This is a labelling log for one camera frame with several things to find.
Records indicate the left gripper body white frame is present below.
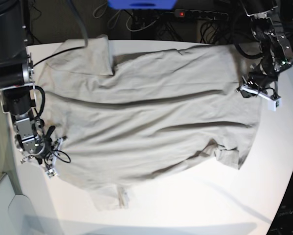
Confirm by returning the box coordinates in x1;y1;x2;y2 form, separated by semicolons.
236;74;280;100

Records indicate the blue box at top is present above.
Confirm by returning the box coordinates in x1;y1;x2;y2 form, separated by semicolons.
108;0;177;10

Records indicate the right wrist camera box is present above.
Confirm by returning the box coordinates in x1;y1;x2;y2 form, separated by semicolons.
45;168;58;179

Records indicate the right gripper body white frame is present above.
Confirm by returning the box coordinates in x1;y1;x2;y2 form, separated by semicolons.
20;136;68;172

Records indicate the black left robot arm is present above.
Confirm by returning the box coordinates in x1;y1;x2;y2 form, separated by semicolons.
231;0;293;101

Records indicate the grey t-shirt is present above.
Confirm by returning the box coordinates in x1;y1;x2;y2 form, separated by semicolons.
38;36;261;210

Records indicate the white cable on floor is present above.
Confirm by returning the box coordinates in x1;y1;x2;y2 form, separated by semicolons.
125;14;159;32

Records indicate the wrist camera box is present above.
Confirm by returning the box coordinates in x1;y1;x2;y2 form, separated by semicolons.
45;168;58;179
268;97;282;112

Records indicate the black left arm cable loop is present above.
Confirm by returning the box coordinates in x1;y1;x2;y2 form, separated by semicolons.
234;41;264;60

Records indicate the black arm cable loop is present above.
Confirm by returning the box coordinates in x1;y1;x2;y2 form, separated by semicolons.
31;85;46;120
234;41;264;60

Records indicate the black power strip red switch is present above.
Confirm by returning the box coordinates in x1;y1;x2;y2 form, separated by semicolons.
174;9;228;20

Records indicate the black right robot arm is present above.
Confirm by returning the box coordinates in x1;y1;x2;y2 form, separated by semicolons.
0;0;66;177

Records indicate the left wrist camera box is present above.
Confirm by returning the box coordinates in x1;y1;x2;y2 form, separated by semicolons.
268;97;282;112

